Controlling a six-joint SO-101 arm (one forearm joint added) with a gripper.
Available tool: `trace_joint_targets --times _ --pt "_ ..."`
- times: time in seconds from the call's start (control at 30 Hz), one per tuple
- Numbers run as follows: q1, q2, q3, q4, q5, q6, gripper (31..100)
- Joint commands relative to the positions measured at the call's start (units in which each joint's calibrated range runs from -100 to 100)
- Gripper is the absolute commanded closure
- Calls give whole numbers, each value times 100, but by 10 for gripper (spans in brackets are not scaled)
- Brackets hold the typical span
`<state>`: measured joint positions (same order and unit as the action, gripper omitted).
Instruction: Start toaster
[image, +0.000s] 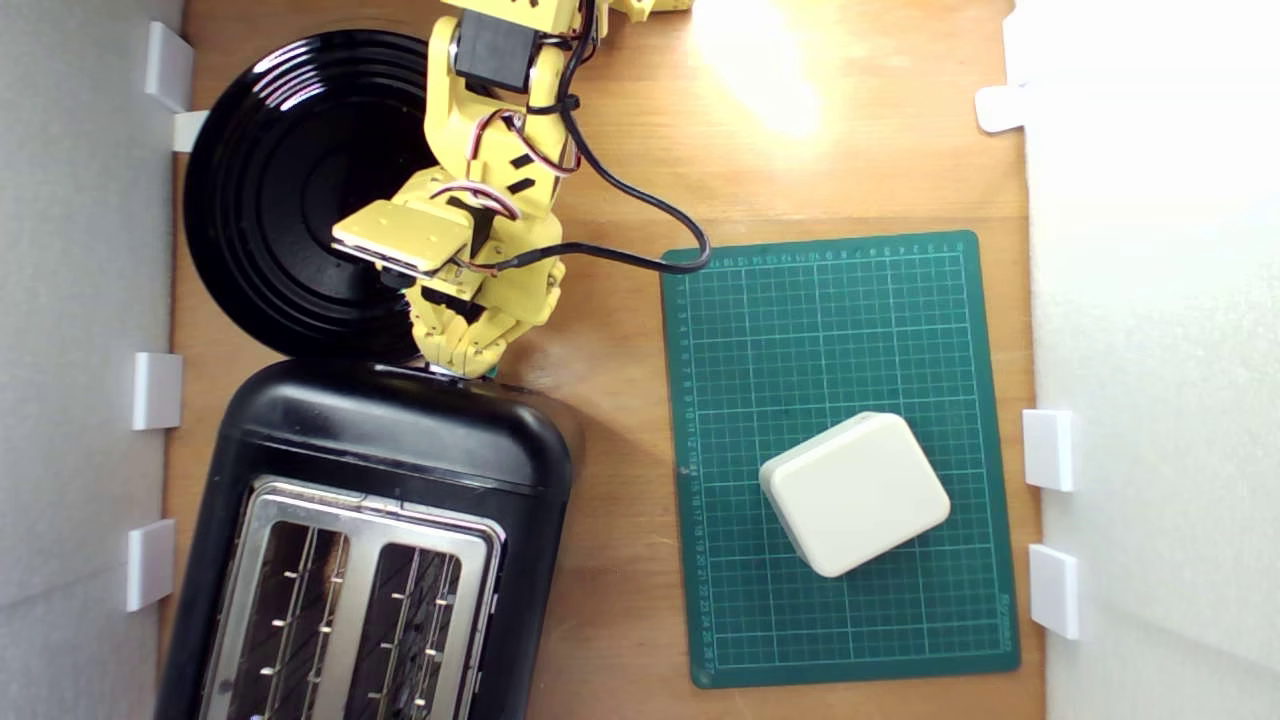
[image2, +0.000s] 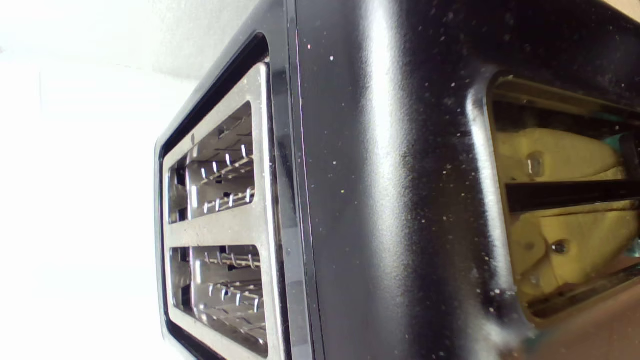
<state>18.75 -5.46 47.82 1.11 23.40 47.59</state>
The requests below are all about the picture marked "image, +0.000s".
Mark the green cutting mat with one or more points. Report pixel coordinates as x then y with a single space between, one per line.
850 330

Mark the white rounded block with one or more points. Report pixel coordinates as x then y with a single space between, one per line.
855 495

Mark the green toaster lever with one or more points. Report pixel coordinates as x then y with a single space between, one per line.
490 372

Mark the yellow gripper camera mount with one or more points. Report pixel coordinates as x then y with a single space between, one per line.
400 235

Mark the black two-slot toaster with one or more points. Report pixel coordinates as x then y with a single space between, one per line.
400 430

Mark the black ribbed plate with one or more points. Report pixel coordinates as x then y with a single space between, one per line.
280 200

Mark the white wall clip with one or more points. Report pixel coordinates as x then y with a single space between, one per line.
157 390
1048 450
190 130
1055 590
150 565
1000 108
168 65

